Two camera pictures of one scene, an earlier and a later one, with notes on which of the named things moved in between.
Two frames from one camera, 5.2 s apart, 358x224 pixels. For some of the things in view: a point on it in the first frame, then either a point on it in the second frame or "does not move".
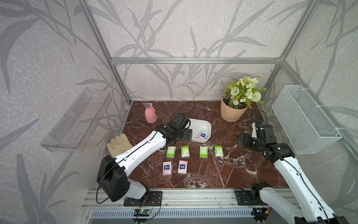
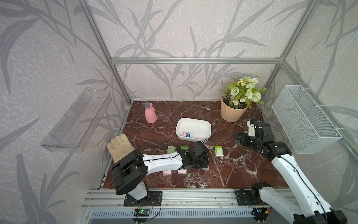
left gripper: x=188 y=135 to x=206 y=160
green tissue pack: x=171 y=152 does not move
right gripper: x=248 y=137 does not move
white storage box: x=196 y=125 does not move
